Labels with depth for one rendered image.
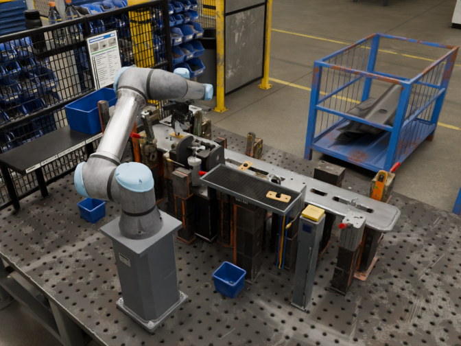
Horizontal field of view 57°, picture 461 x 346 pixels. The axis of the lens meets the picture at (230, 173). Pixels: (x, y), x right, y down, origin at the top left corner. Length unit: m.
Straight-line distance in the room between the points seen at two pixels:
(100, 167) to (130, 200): 0.15
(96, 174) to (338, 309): 1.06
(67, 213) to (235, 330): 1.11
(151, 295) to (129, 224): 0.30
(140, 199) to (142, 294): 0.38
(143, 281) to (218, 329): 0.35
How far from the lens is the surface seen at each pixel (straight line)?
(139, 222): 1.47
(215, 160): 1.81
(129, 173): 1.41
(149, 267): 1.54
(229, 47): 4.91
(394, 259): 2.11
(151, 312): 1.70
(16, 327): 2.88
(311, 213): 1.50
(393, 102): 4.22
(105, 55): 2.60
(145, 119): 2.09
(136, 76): 1.65
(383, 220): 1.80
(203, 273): 1.91
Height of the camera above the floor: 2.07
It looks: 33 degrees down
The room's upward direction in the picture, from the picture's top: straight up
